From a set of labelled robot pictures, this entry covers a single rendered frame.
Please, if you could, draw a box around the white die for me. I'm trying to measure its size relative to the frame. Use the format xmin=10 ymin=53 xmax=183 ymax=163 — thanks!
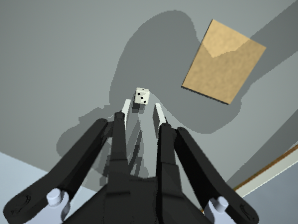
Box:
xmin=135 ymin=87 xmax=150 ymax=105

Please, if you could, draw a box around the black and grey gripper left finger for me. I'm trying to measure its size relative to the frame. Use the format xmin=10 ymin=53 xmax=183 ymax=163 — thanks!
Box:
xmin=3 ymin=99 xmax=132 ymax=224

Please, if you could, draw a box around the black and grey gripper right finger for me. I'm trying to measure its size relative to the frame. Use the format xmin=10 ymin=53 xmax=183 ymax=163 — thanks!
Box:
xmin=153 ymin=103 xmax=259 ymax=224

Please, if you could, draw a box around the tan rectangular mat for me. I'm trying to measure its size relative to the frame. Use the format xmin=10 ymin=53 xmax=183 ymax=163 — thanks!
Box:
xmin=182 ymin=19 xmax=266 ymax=104

